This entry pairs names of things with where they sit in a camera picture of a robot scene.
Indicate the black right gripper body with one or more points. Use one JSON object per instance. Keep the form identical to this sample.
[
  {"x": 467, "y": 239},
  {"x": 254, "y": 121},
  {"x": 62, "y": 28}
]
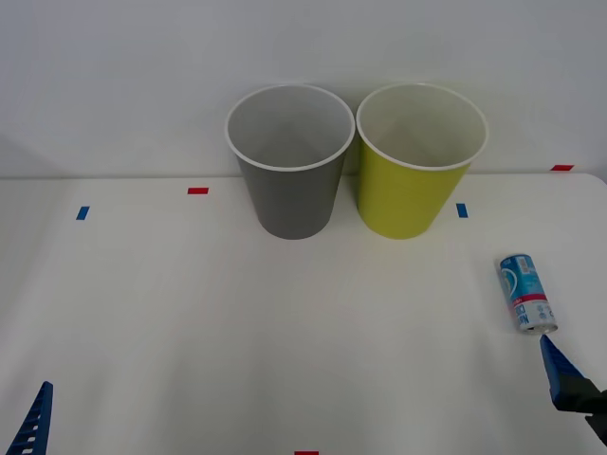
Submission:
[{"x": 600, "y": 422}]

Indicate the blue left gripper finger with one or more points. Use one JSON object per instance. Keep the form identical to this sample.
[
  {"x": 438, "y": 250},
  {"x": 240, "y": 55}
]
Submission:
[{"x": 35, "y": 426}]

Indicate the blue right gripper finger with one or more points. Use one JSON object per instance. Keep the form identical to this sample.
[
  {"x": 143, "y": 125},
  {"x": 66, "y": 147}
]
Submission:
[{"x": 562, "y": 374}]

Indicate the blue drink can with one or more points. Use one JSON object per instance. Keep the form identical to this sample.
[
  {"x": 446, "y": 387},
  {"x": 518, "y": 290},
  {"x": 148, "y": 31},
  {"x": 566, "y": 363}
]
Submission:
[{"x": 528, "y": 294}]

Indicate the yellow-green plastic waste bin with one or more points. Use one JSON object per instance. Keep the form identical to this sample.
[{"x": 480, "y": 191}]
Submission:
[{"x": 403, "y": 199}]

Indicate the grey plastic waste bin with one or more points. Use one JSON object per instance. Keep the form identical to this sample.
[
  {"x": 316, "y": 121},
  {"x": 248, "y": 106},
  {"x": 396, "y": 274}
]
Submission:
[{"x": 294, "y": 204}]

